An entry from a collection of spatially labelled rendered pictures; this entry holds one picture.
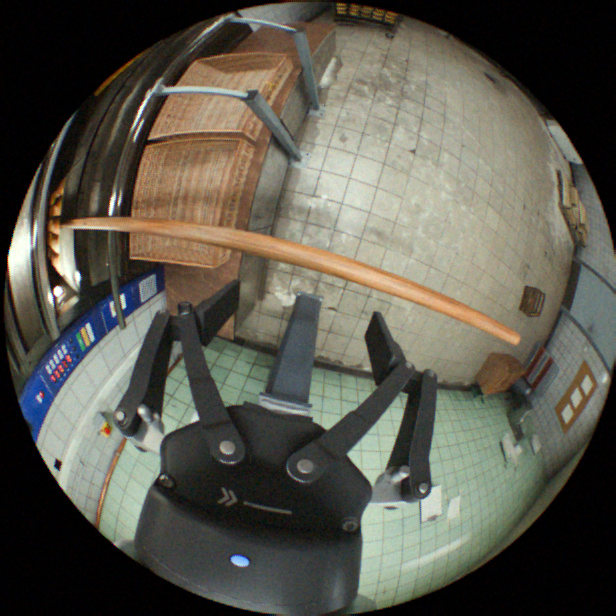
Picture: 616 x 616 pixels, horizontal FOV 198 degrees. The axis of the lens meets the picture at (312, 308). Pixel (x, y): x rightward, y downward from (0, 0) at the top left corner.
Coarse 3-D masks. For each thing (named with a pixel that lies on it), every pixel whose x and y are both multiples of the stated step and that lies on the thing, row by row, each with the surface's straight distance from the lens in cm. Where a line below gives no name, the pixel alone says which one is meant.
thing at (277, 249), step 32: (64, 224) 110; (96, 224) 61; (128, 224) 44; (160, 224) 36; (192, 224) 32; (288, 256) 26; (320, 256) 26; (384, 288) 28; (416, 288) 30; (480, 320) 40
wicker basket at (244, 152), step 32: (160, 160) 110; (192, 160) 114; (224, 160) 102; (160, 192) 111; (192, 192) 110; (224, 192) 84; (224, 224) 86; (160, 256) 103; (192, 256) 100; (224, 256) 95
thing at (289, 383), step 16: (304, 304) 143; (320, 304) 156; (304, 320) 125; (288, 336) 109; (304, 336) 112; (288, 352) 99; (304, 352) 102; (272, 368) 94; (288, 368) 92; (304, 368) 93; (272, 384) 85; (288, 384) 85; (304, 384) 87; (272, 400) 79; (288, 400) 79; (304, 400) 83
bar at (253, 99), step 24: (216, 24) 93; (264, 24) 99; (168, 72) 71; (312, 72) 124; (240, 96) 67; (312, 96) 147; (264, 120) 82; (288, 144) 110; (120, 168) 60; (120, 312) 68
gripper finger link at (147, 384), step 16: (160, 320) 15; (160, 336) 13; (144, 352) 12; (160, 352) 13; (144, 368) 11; (160, 368) 13; (144, 384) 10; (160, 384) 12; (128, 400) 10; (144, 400) 10; (160, 400) 12; (128, 416) 10; (160, 416) 12; (128, 432) 10
